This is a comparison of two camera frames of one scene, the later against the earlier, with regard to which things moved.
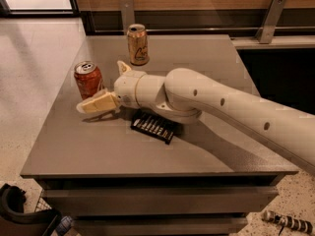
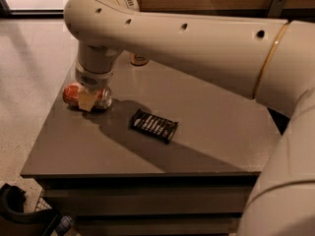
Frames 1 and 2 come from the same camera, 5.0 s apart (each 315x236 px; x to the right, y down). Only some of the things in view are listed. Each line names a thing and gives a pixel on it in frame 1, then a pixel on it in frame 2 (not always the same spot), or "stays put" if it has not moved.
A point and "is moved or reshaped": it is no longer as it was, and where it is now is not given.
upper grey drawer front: x=159 y=201 stays put
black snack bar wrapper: x=154 y=126 stays put
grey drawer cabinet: x=113 y=181 stays put
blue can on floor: x=64 y=224 stays put
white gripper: x=125 y=88 to x=93 y=80
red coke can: x=89 y=78 is moved or reshaped
